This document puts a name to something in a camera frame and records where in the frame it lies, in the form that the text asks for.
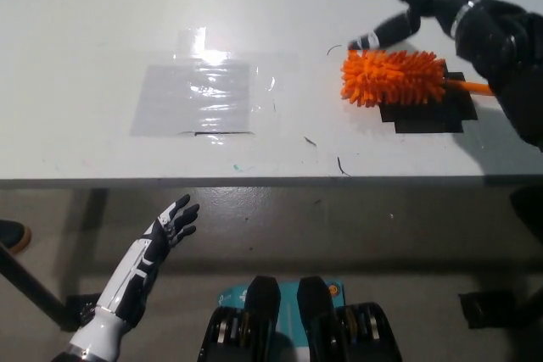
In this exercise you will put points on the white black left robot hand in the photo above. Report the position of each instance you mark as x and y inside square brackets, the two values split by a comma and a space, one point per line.
[142, 264]

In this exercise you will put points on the orange microfiber duster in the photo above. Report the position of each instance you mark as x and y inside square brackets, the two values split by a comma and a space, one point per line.
[390, 78]

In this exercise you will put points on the black diagonal pole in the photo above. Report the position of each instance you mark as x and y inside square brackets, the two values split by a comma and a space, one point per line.
[29, 285]

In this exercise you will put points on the black shoe tan sole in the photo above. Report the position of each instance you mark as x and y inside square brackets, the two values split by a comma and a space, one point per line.
[12, 235]

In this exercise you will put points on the clear plastic sheet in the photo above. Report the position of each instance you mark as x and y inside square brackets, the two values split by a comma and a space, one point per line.
[191, 101]

